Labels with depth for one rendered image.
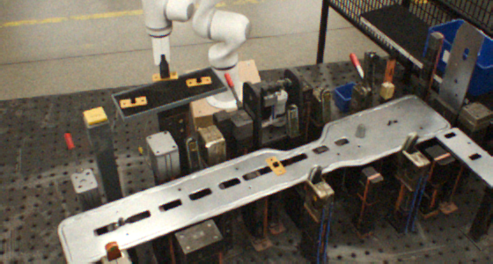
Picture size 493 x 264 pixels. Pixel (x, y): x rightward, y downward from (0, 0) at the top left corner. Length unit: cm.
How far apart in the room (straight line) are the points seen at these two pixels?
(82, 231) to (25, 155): 82
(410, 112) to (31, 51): 305
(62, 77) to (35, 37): 61
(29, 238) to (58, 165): 37
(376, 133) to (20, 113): 157
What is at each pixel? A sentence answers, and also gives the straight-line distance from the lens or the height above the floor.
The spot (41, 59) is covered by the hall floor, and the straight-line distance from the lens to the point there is 438.
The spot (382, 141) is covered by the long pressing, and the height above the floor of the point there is 100.
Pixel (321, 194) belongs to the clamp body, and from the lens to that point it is 176.
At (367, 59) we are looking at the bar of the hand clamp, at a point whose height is 119.
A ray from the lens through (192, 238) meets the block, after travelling 167.
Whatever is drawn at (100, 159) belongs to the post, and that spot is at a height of 99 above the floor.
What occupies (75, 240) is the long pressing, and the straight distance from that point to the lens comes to 177.
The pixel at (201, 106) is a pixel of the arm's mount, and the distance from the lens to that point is 246.
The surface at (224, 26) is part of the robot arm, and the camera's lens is 221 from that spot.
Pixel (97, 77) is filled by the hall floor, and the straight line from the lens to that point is 408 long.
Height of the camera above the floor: 235
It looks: 41 degrees down
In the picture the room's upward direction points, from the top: straight up
